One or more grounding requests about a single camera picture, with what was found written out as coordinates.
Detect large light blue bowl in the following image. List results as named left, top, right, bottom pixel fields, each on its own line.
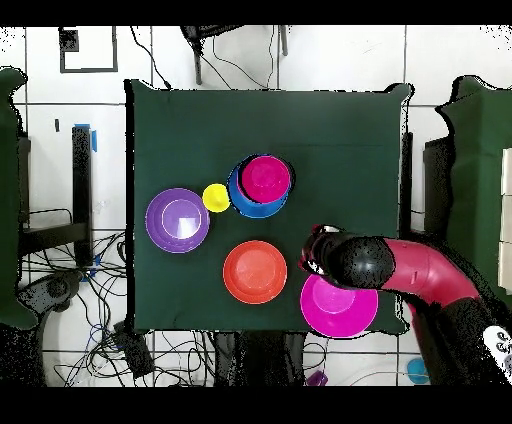
left=227, top=163, right=289, bottom=220

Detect small crimson bowl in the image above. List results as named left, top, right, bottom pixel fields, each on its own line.
left=238, top=154, right=292, bottom=205

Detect small dark blue bowl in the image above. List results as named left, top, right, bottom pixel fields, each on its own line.
left=234, top=157, right=246, bottom=197

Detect yellow cup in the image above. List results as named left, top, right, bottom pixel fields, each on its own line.
left=201, top=183, right=231, bottom=214

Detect orange bowl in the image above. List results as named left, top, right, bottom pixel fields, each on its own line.
left=222, top=240, right=288, bottom=306

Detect purple bowl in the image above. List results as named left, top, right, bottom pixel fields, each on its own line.
left=144, top=187, right=211, bottom=254

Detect dark green tablecloth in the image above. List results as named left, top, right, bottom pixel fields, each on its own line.
left=124, top=78, right=415, bottom=335

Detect large pink bowl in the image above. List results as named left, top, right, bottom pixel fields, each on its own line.
left=299, top=273, right=380, bottom=339

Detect black tripod stand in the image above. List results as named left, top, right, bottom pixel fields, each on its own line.
left=179, top=25, right=290, bottom=86

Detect blue tape strip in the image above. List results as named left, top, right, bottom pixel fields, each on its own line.
left=74, top=123, right=98, bottom=153

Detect black power strip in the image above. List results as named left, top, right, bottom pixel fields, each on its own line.
left=113, top=321, right=156, bottom=379

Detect blue disc on floor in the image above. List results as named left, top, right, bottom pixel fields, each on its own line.
left=406, top=357, right=431, bottom=385

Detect side table with green cloth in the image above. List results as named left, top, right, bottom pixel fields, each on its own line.
left=434, top=75, right=512, bottom=309
left=0, top=66, right=38, bottom=331

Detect white boxes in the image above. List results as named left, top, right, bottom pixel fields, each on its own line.
left=497, top=147, right=512, bottom=295

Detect tangle of black cables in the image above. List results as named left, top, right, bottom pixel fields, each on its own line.
left=19, top=231, right=217, bottom=387

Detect black metal frame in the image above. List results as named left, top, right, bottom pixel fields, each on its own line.
left=17, top=125, right=95, bottom=269
left=399, top=131, right=451, bottom=241

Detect dark square floor frame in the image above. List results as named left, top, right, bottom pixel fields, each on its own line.
left=58, top=26, right=119, bottom=74

